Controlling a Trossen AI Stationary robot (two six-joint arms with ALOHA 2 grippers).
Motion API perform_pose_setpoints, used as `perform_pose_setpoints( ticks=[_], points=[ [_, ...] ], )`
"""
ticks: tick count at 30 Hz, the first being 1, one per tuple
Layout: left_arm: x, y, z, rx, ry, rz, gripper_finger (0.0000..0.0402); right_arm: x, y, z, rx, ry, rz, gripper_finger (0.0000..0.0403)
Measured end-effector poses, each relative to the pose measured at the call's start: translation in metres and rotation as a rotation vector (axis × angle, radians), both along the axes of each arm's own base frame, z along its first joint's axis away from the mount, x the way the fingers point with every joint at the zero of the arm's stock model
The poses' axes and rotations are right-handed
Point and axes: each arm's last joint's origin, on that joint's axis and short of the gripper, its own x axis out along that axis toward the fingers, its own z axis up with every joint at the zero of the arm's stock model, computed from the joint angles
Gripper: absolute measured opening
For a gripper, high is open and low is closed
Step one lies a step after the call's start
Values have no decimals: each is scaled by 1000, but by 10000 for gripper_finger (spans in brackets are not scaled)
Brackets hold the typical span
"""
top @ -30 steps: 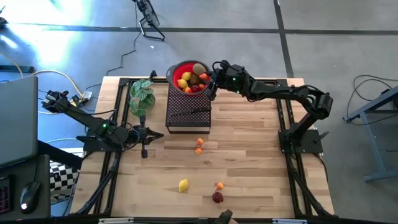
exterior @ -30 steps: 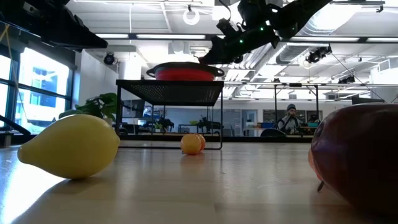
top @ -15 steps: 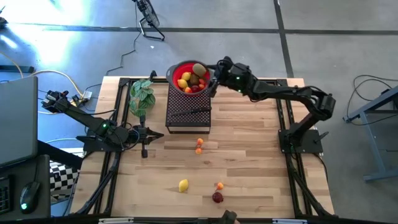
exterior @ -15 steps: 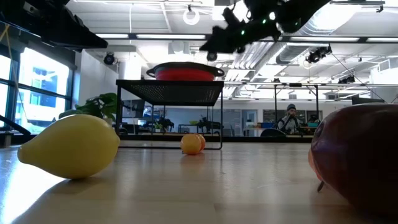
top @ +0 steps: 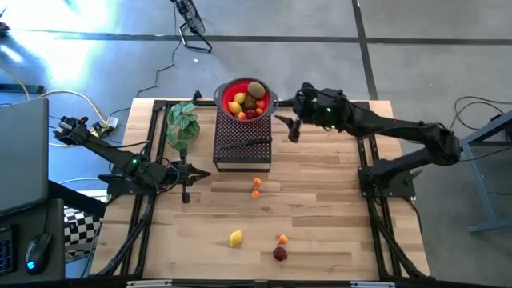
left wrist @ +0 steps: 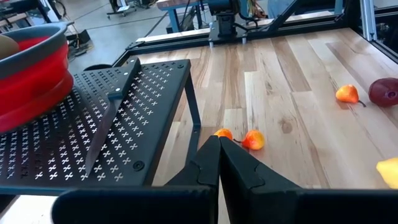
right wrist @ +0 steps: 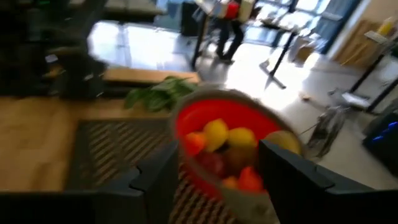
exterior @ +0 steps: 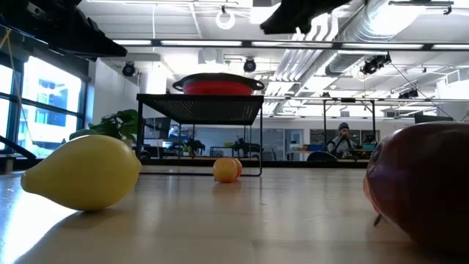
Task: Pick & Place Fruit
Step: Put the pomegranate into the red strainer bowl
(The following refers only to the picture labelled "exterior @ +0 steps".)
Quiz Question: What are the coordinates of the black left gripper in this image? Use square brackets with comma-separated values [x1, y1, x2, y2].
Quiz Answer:
[14, 0, 128, 62]

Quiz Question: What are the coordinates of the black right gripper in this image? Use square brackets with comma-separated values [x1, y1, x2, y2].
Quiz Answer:
[260, 0, 352, 35]

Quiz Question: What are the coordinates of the red collapsible colander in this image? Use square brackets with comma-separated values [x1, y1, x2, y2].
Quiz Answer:
[171, 72, 265, 96]

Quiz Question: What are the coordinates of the large window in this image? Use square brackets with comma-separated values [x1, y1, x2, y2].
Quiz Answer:
[0, 54, 89, 159]

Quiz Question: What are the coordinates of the round white pendant lamp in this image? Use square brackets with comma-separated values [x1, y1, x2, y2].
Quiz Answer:
[215, 5, 237, 31]

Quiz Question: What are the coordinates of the green leafy potted plant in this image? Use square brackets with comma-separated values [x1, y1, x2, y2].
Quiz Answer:
[68, 109, 139, 150]

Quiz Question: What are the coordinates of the black ceiling spotlight cluster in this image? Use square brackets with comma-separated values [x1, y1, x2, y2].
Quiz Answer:
[359, 53, 392, 76]
[398, 87, 419, 100]

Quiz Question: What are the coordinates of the long linear ceiling light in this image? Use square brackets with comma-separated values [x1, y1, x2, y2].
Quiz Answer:
[111, 38, 469, 51]

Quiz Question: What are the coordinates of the black monitor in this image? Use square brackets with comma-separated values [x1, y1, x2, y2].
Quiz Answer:
[143, 117, 172, 140]
[413, 114, 455, 125]

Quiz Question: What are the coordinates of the black perforated metal stand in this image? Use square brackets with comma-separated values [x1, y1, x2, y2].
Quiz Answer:
[136, 93, 265, 177]

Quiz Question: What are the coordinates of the yellow lemon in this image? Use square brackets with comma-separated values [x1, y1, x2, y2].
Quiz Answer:
[20, 134, 143, 213]

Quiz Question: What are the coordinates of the person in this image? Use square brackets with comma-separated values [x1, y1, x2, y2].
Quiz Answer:
[325, 122, 358, 160]

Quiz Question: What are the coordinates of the black office chair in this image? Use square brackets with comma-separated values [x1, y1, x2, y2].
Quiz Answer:
[306, 150, 338, 162]

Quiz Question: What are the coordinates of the small red-orange pear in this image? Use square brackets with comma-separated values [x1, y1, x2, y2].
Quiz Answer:
[362, 175, 384, 227]

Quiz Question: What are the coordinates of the dark red apple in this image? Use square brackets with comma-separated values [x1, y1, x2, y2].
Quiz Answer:
[364, 121, 469, 257]

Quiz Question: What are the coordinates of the silver spiral ventilation duct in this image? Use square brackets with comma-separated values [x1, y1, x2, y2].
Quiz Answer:
[324, 0, 389, 77]

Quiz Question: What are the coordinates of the black metal rig frame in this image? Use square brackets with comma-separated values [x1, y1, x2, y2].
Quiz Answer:
[322, 97, 377, 147]

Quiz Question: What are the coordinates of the black aluminium table frame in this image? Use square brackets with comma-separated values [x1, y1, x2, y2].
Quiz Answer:
[0, 134, 369, 174]

